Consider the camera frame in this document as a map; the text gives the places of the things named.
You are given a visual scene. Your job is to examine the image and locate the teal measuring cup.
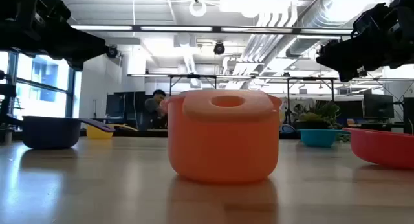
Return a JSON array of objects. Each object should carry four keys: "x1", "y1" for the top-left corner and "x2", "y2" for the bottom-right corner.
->
[{"x1": 299, "y1": 129, "x2": 351, "y2": 148}]

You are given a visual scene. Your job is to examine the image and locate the overhead bar with light strips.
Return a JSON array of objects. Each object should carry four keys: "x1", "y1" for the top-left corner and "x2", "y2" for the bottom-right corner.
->
[{"x1": 69, "y1": 24, "x2": 354, "y2": 36}]

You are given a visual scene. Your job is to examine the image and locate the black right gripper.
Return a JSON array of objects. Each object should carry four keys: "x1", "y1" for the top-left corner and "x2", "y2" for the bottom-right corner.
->
[{"x1": 316, "y1": 3, "x2": 414, "y2": 83}]

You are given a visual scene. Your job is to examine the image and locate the pink measuring cup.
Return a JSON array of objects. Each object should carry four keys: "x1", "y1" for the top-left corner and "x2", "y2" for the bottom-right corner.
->
[{"x1": 342, "y1": 127, "x2": 414, "y2": 170}]

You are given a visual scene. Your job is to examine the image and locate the black stand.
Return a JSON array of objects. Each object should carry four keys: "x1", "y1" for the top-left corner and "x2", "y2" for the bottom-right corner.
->
[{"x1": 0, "y1": 70, "x2": 17, "y2": 134}]

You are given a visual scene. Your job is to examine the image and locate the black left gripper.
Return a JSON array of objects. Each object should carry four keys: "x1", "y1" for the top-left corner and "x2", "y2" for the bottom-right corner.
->
[{"x1": 19, "y1": 18, "x2": 110, "y2": 72}]

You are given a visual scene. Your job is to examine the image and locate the white cable coil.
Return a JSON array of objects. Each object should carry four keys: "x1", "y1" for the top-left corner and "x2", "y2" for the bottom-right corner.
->
[{"x1": 189, "y1": 0, "x2": 207, "y2": 17}]

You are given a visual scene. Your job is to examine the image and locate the potted succulent plant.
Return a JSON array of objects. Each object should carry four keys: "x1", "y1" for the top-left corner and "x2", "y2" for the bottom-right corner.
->
[{"x1": 290, "y1": 100, "x2": 352, "y2": 143}]

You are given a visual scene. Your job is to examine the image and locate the black monitor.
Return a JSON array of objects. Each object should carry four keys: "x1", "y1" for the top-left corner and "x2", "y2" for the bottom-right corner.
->
[
  {"x1": 402, "y1": 96, "x2": 414, "y2": 134},
  {"x1": 363, "y1": 93, "x2": 395, "y2": 120}
]

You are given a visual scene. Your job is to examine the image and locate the black background rig frame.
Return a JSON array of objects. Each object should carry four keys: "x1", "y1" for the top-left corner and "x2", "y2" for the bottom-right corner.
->
[
  {"x1": 168, "y1": 74, "x2": 218, "y2": 98},
  {"x1": 286, "y1": 76, "x2": 337, "y2": 104}
]

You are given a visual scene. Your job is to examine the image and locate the silver ventilation duct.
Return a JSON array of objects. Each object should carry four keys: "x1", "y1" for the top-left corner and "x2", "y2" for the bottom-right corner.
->
[{"x1": 286, "y1": 0, "x2": 356, "y2": 58}]

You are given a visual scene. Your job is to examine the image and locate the yellow measuring cup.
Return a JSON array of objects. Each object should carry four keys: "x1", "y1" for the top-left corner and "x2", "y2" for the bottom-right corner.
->
[{"x1": 85, "y1": 123, "x2": 139, "y2": 140}]

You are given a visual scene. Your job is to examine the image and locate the window with dark frame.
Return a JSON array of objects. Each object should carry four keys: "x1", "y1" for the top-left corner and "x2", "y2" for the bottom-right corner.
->
[{"x1": 0, "y1": 50, "x2": 77, "y2": 120}]

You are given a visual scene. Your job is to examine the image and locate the black aluminium table frame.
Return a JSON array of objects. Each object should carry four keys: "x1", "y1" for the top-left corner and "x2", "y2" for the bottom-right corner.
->
[{"x1": 0, "y1": 128, "x2": 353, "y2": 141}]

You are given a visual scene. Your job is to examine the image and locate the orange measuring cup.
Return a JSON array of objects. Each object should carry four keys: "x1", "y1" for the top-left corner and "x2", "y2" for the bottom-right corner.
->
[{"x1": 160, "y1": 89, "x2": 283, "y2": 185}]

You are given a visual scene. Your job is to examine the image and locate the blue round object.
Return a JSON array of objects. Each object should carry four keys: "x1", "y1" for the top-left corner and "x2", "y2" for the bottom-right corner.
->
[{"x1": 279, "y1": 123, "x2": 296, "y2": 135}]

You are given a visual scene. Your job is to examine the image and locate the person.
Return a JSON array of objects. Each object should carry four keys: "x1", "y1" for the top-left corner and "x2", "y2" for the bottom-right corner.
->
[{"x1": 144, "y1": 89, "x2": 168, "y2": 131}]

